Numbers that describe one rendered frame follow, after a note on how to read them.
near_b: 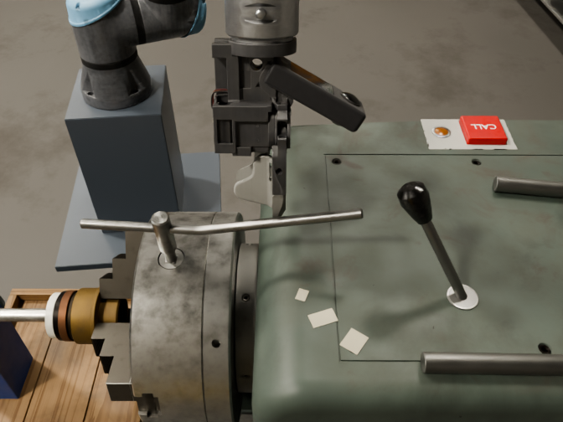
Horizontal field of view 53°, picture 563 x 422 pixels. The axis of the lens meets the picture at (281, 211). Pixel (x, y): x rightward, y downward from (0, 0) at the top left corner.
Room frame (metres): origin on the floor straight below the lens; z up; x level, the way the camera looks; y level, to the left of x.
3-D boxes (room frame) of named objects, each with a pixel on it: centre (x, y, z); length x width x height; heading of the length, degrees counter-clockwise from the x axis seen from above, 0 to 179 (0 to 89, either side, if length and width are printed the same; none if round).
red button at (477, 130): (0.70, -0.31, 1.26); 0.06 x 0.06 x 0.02; 0
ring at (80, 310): (0.48, 0.29, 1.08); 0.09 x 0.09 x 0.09; 0
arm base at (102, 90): (1.06, 0.36, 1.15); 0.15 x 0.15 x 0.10
